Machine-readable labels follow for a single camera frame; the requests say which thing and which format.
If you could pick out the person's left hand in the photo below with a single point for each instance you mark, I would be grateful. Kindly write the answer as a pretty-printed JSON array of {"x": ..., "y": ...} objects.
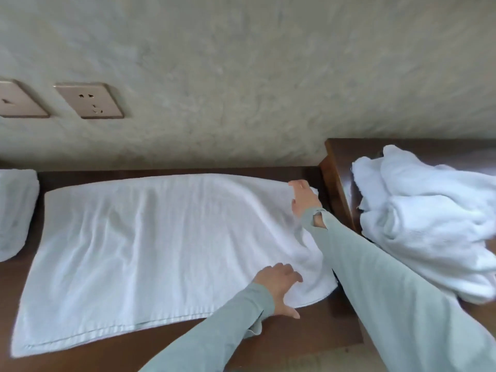
[{"x": 276, "y": 283}]

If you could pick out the person's right hand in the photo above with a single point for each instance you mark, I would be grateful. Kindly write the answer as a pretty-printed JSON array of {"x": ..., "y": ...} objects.
[{"x": 306, "y": 200}]

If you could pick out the person's right thumb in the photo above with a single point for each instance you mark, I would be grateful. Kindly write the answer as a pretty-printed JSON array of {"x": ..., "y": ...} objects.
[{"x": 295, "y": 207}]

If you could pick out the person's left thumb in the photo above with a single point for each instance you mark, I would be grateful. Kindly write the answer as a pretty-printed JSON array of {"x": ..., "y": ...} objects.
[{"x": 288, "y": 309}]

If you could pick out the large white towel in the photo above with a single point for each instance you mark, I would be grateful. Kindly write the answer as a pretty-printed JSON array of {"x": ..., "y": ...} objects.
[{"x": 147, "y": 244}]

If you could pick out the person's right forearm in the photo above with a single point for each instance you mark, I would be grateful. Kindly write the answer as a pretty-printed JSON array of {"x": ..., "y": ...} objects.
[{"x": 387, "y": 290}]

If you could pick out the person's left forearm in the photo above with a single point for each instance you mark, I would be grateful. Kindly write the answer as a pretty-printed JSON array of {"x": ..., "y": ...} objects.
[{"x": 217, "y": 337}]

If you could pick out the dark wooden raised cabinet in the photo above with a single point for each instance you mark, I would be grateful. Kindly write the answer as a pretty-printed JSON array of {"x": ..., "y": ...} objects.
[{"x": 341, "y": 166}]

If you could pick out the pile of crumpled white towels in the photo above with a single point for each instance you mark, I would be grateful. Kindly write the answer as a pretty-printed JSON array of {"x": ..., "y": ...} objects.
[{"x": 426, "y": 220}]

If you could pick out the folded white towel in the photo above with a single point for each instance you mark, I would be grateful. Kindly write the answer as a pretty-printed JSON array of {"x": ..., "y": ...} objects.
[{"x": 15, "y": 213}]

